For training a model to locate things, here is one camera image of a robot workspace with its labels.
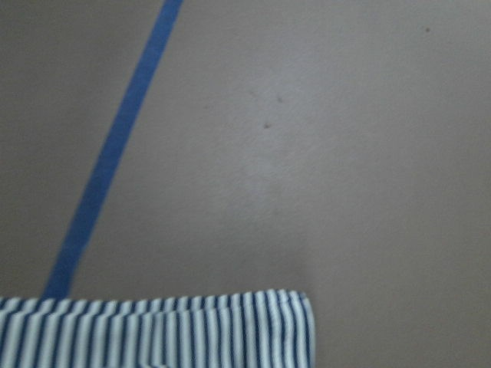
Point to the striped collared shirt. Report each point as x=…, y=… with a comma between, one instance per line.
x=272, y=328

